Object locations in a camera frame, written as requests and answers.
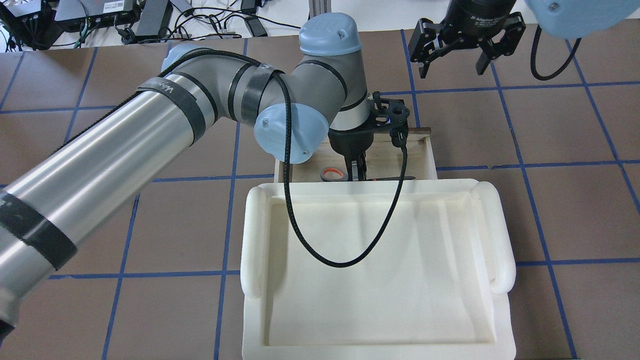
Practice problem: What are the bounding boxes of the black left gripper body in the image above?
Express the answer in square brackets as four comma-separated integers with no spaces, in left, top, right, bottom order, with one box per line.
[327,107,374,160]

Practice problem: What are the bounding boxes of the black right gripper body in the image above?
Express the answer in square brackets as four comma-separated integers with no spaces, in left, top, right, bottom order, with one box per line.
[439,0,515,50]

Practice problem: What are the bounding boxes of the grey orange scissors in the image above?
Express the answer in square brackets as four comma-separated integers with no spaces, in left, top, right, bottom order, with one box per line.
[320,167,417,183]

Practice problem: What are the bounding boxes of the brown wooden drawer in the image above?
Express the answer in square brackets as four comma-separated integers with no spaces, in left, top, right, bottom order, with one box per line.
[290,127,438,183]

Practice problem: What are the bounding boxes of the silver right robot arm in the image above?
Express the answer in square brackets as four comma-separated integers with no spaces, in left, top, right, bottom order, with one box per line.
[407,0,639,81]

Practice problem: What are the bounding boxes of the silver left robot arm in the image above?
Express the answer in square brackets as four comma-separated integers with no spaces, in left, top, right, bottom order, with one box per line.
[0,13,368,338]

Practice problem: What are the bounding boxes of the cream plastic tray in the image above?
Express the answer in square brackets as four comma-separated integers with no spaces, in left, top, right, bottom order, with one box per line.
[240,178,516,360]

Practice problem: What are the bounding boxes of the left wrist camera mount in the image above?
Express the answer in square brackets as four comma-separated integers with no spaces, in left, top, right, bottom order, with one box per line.
[370,91,410,148]

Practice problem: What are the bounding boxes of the black braided right cable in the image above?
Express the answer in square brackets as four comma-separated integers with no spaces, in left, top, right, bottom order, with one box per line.
[530,25,583,81]

